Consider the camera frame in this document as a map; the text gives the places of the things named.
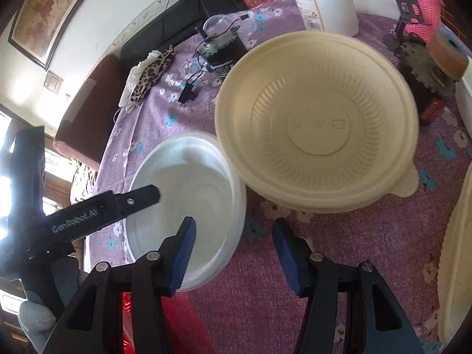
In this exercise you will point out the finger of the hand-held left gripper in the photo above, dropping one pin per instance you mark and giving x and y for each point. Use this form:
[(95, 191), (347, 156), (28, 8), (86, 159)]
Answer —
[(140, 200)]

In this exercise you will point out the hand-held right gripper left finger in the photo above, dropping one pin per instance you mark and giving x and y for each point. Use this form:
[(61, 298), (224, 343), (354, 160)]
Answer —
[(182, 254)]

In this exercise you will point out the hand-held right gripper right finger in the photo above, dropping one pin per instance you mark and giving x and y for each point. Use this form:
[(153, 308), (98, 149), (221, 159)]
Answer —
[(289, 258)]

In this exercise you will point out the small white foam bowl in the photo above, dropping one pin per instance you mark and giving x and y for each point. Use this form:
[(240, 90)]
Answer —
[(191, 191)]

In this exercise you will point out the beige ribbed plastic bowl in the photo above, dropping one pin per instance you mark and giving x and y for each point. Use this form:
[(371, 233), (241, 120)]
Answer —
[(455, 265), (317, 125)]

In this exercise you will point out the person's left hand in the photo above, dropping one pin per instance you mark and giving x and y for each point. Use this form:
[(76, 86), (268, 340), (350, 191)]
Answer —
[(35, 320)]

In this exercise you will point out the red transparent plate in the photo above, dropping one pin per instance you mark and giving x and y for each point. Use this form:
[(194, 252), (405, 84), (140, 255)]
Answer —
[(127, 317)]

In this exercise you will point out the dark red sofa cushion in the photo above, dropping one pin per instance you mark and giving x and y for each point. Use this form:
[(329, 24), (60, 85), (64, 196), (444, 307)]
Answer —
[(92, 110)]

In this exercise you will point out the leopard print face mask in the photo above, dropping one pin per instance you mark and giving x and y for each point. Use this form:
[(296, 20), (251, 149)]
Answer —
[(147, 77)]

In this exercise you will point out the dark jar with gear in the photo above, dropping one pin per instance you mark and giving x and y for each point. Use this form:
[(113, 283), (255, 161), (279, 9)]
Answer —
[(223, 61)]

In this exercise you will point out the black sofa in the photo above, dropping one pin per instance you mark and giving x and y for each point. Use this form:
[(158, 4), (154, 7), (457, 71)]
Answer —
[(166, 33)]

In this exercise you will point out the clear plastic bottle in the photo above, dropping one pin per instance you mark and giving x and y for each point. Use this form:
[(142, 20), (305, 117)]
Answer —
[(217, 24)]

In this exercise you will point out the dark jar with cork lid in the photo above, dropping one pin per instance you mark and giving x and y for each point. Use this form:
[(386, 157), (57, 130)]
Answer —
[(420, 62)]

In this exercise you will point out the tan abrasive wheel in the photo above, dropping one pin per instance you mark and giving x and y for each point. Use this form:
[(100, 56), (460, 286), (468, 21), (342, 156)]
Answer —
[(446, 59)]

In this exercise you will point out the white plastic jar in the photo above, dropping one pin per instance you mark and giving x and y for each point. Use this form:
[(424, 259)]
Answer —
[(332, 3)]

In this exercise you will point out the large white foam bowl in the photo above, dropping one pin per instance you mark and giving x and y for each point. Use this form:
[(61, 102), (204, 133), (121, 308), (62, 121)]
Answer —
[(372, 3)]

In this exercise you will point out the pink thermos with knitted sleeve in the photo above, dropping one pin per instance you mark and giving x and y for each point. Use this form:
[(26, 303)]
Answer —
[(429, 7)]

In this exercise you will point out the wall switch plate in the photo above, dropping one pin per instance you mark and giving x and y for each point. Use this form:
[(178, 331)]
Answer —
[(52, 82)]

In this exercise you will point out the framed wall picture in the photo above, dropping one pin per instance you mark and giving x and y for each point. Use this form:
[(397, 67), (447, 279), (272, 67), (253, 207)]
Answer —
[(48, 11)]

